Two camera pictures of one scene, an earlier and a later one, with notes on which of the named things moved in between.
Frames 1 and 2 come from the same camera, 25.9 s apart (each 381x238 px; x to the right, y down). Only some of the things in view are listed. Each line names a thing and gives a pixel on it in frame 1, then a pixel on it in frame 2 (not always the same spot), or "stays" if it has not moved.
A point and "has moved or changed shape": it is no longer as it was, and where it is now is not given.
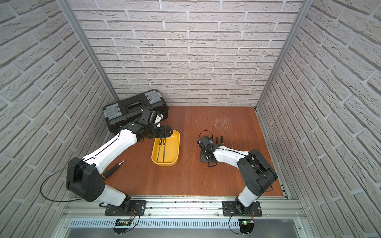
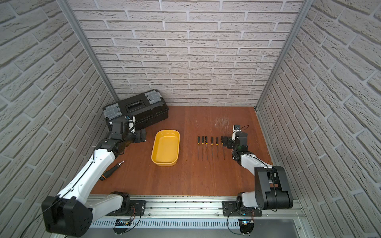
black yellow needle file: [164, 145] has moved or changed shape
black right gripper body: [203, 156] -> [231, 144]
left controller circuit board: [122, 222] stays
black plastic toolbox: [118, 114] stays
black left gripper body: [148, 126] -> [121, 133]
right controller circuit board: [246, 225] stays
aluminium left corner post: [74, 25] stays
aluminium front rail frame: [180, 217] stays
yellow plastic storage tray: [166, 150] stays
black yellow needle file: [159, 144] has moved or changed shape
